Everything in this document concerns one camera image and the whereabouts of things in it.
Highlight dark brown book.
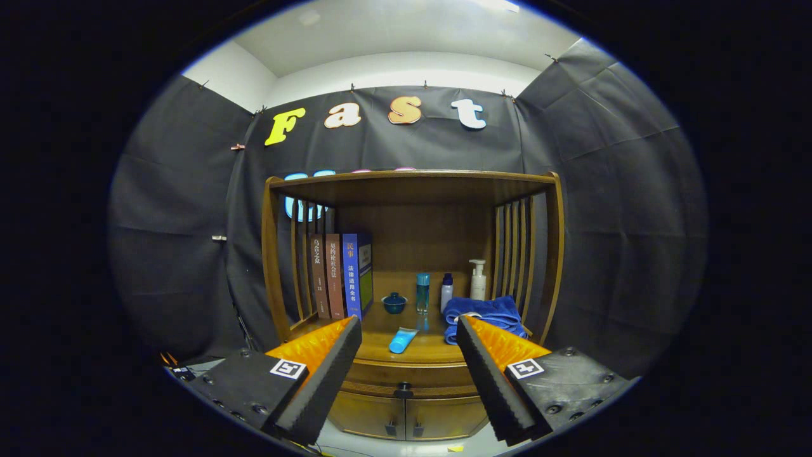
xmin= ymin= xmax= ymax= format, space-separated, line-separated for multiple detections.
xmin=309 ymin=234 xmax=332 ymax=320

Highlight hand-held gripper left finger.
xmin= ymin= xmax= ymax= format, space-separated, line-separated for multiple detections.
xmin=171 ymin=315 xmax=363 ymax=446

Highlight wooden cabinet door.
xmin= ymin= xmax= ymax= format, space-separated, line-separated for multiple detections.
xmin=404 ymin=395 xmax=489 ymax=441
xmin=327 ymin=390 xmax=407 ymax=440

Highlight light blue tube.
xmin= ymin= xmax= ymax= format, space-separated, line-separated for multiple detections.
xmin=389 ymin=327 xmax=420 ymax=354

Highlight wooden countertop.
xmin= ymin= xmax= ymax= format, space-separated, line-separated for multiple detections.
xmin=289 ymin=303 xmax=534 ymax=367

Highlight blue book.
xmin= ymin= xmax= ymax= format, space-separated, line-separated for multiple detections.
xmin=342 ymin=232 xmax=374 ymax=320

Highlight wooden drawer with black knob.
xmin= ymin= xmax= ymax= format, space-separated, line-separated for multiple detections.
xmin=341 ymin=361 xmax=481 ymax=400

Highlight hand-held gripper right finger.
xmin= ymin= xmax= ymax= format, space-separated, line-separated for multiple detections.
xmin=455 ymin=314 xmax=638 ymax=447

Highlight folded blue towel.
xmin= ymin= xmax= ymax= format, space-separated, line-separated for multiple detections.
xmin=442 ymin=295 xmax=528 ymax=345

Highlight reddish brown book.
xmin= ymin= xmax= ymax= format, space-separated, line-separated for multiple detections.
xmin=325 ymin=233 xmax=346 ymax=320

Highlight wooden cabinet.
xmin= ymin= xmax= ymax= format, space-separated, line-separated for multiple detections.
xmin=261 ymin=169 xmax=565 ymax=442

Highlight white pump bottle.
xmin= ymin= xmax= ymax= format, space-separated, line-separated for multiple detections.
xmin=469 ymin=259 xmax=487 ymax=301

